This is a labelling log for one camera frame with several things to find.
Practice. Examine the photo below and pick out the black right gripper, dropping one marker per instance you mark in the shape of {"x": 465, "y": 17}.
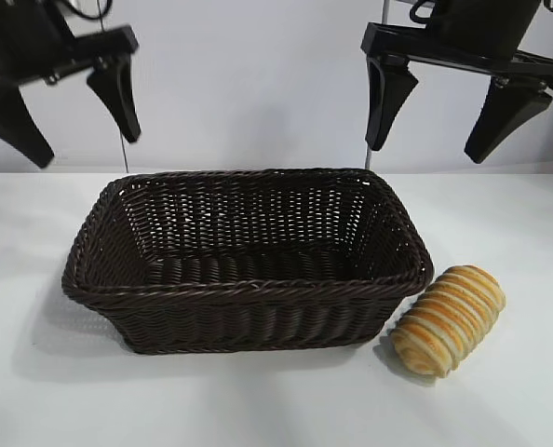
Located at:
{"x": 476, "y": 32}

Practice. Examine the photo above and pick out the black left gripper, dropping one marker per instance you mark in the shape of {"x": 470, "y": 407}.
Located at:
{"x": 30, "y": 42}

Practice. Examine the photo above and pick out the long striped bread roll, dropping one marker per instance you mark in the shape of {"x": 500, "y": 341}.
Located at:
{"x": 449, "y": 316}

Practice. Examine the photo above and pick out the dark brown woven basket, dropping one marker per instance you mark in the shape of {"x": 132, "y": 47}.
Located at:
{"x": 239, "y": 316}

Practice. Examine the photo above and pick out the thin dark vertical rod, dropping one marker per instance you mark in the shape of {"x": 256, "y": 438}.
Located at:
{"x": 124, "y": 158}

